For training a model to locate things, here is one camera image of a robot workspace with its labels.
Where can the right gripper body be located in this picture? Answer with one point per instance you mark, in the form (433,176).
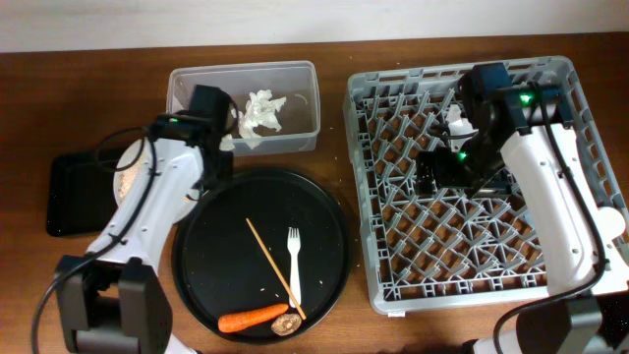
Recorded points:
(470,169)

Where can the white cup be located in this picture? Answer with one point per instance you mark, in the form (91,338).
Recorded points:
(610,222)

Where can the rice and peanut shells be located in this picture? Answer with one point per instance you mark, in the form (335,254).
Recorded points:
(128,177)

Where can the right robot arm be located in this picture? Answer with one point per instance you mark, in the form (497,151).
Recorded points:
(530,130)

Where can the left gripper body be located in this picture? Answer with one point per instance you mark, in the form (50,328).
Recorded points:
(225,175)

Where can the small white tissue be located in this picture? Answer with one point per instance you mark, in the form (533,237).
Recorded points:
(227,143)

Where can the clear plastic bin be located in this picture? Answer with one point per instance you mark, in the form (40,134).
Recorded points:
(295,80)

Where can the grey dishwasher rack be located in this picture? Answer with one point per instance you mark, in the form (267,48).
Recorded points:
(451,250)

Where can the round black serving tray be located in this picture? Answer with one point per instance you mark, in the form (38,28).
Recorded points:
(219,267)

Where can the wooden chopstick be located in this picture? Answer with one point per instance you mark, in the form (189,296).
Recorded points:
(277,271)

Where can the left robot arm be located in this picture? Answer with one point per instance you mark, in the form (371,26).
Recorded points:
(110,299)

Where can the white plastic fork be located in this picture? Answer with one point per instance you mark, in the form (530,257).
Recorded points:
(294,247)

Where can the grey plate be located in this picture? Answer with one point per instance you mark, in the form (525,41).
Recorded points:
(128,167)

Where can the black rectangular tray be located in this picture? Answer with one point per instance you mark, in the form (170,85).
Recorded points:
(81,198)

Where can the orange carrot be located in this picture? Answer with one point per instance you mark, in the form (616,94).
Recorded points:
(239,321)

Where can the brown mushroom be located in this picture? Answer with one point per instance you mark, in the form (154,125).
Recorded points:
(286,324)

